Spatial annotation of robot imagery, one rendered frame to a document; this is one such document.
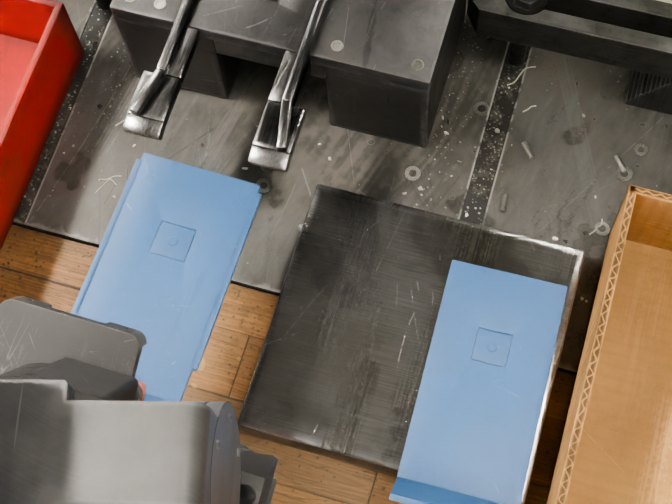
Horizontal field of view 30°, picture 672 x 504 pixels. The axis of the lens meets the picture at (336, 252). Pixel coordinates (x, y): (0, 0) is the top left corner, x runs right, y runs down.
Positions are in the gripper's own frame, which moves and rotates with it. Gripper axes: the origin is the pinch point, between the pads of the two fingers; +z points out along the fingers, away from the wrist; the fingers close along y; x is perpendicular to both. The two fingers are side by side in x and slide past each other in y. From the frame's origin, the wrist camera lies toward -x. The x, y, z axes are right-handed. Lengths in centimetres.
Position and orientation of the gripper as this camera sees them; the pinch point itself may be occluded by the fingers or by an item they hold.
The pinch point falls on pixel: (103, 392)
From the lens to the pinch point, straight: 65.5
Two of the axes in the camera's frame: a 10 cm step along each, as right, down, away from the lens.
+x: -9.6, -2.7, 0.9
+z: 1.1, -0.6, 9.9
